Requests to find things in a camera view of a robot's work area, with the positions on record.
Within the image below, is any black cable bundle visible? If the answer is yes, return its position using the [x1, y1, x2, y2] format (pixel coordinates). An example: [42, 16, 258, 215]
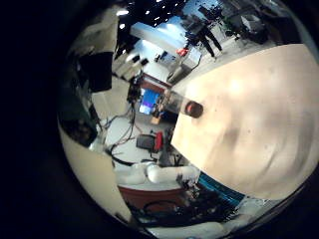
[133, 198, 233, 227]

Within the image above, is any blue ribbed strip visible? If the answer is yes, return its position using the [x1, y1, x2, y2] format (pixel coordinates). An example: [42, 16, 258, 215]
[197, 172, 246, 207]

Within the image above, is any blue-lit computer monitor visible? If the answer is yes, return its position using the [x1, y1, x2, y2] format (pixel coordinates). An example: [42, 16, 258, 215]
[139, 88, 161, 117]

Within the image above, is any small red object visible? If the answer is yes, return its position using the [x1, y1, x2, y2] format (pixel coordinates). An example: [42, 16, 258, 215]
[175, 47, 189, 58]

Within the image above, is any red and black office chair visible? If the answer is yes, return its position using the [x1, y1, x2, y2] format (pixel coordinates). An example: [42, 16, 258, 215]
[136, 130, 164, 153]

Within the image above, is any grey equipment cabinet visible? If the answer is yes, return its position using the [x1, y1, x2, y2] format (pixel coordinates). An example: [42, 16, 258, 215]
[180, 49, 203, 77]

